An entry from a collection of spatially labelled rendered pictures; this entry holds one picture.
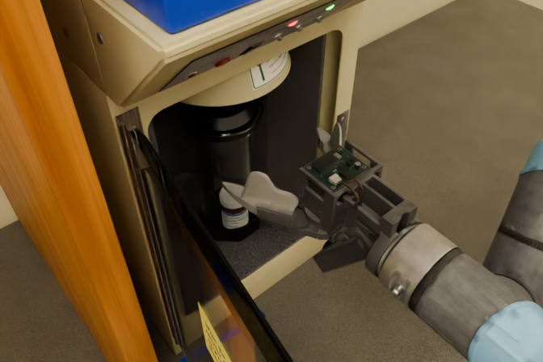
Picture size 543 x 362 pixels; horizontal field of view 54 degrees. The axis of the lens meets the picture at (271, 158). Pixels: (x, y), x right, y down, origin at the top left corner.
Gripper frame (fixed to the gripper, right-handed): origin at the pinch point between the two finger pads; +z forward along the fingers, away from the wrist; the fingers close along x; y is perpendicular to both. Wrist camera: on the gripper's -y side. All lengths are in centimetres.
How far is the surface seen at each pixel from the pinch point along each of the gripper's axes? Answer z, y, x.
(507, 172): -10, -29, -52
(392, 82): 25, -29, -58
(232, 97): 2.3, 9.9, 3.7
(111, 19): -5.0, 27.6, 18.1
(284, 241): 1.2, -21.0, -3.6
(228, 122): 6.6, 2.4, 1.6
